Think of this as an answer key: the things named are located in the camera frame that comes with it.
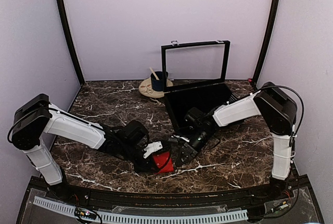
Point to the dark blue cup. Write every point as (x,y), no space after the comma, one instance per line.
(157,84)

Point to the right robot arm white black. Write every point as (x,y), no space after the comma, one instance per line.
(278,110)

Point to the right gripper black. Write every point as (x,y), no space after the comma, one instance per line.
(190,150)

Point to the wooden stick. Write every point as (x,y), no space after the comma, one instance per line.
(154,74)

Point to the white slotted cable duct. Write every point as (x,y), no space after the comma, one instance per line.
(150,215)

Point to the black frame post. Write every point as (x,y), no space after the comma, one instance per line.
(69,41)
(266,41)

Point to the right black frame post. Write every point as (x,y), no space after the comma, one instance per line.
(266,41)

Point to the black front rail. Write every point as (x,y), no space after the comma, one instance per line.
(257,196)

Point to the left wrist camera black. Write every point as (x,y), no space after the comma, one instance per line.
(137,140)

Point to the circuit board with wires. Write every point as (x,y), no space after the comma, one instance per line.
(280,207)
(85,215)

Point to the beige woven coaster mat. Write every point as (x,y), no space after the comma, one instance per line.
(145,89)

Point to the right circuit board with wires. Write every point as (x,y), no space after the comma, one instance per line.
(280,207)

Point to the striped black white sock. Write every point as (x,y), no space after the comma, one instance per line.
(232,98)

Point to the red Santa Christmas sock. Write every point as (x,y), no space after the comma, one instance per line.
(164,162)

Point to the left circuit board with wires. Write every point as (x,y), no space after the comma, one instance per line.
(85,215)

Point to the black display box glass lid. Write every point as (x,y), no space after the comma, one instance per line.
(204,95)

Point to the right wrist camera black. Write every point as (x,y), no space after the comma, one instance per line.
(196,119)

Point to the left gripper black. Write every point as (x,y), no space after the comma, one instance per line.
(146,166)

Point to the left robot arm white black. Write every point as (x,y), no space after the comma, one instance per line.
(39,116)

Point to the left black frame post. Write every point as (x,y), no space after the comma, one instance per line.
(69,41)

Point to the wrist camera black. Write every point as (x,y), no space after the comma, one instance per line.
(137,140)
(196,119)

